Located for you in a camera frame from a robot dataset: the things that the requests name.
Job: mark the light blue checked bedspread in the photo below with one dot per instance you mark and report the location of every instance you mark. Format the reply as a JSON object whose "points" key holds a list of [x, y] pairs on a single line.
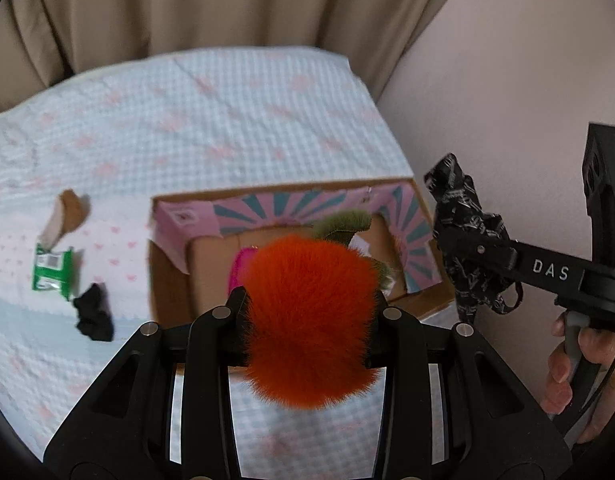
{"points": [[212, 125]]}

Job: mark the green fuzzy plush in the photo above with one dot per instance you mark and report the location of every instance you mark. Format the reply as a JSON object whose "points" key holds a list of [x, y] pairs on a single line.
{"points": [[343, 222]]}

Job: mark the beige curtain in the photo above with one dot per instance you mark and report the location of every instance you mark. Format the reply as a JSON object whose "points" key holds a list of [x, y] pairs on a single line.
{"points": [[212, 5]]}

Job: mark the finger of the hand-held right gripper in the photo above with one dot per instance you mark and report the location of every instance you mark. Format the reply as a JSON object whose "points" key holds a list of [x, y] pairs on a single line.
{"points": [[480, 249]]}

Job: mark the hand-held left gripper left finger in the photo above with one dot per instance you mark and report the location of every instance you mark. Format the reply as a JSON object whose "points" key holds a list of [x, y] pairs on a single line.
{"points": [[236, 310]]}

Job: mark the white heart print cloth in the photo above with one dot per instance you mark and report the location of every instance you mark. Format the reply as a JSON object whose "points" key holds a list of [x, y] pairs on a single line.
{"points": [[114, 255]]}

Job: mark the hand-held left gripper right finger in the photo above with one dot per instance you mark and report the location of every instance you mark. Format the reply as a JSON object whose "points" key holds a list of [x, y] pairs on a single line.
{"points": [[380, 312]]}

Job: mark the orange fluffy pompom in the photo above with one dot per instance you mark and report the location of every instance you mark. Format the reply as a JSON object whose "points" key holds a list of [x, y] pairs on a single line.
{"points": [[307, 320]]}

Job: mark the black scrunchie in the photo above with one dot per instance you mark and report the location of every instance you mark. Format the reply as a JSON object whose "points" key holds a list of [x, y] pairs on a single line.
{"points": [[93, 312]]}

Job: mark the person's right hand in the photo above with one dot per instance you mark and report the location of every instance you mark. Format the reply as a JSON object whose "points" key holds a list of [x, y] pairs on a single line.
{"points": [[595, 355]]}

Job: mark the pink soft item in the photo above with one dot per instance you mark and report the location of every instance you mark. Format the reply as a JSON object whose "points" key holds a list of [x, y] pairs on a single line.
{"points": [[240, 267]]}

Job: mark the cardboard box with pink print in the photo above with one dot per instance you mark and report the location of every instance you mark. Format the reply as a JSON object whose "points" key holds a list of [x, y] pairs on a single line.
{"points": [[202, 265]]}

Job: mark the green snack packet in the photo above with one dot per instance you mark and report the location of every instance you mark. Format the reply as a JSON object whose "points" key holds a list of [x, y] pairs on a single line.
{"points": [[53, 270]]}

